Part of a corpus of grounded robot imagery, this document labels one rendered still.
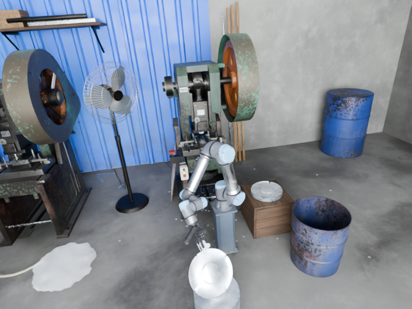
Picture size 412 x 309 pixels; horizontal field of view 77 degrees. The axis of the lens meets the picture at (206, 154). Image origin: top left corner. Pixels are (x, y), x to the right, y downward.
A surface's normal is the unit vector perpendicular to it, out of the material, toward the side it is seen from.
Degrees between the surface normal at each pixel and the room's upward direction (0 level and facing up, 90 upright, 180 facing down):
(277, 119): 90
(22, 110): 88
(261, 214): 90
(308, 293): 0
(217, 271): 55
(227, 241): 90
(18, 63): 37
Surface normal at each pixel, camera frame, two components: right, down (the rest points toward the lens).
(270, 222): 0.17, 0.41
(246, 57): 0.10, -0.18
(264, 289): -0.07, -0.90
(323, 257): -0.17, 0.47
